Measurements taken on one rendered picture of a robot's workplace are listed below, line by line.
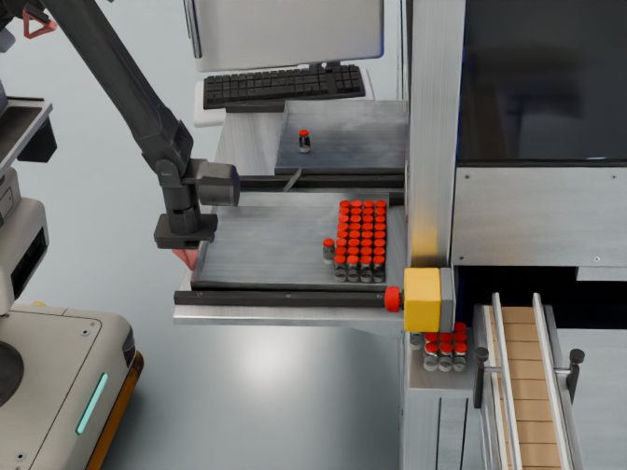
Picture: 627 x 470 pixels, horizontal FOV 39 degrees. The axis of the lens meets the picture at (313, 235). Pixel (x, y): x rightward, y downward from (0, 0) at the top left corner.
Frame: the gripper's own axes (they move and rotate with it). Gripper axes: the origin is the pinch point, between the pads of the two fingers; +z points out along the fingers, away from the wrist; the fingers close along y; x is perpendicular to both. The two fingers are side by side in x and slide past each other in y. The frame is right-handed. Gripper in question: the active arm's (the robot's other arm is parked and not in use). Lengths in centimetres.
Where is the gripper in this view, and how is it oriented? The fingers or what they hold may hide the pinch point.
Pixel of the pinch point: (192, 265)
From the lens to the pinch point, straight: 160.4
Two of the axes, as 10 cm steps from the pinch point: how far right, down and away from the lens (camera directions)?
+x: 0.7, -6.4, 7.7
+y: 10.0, 0.1, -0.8
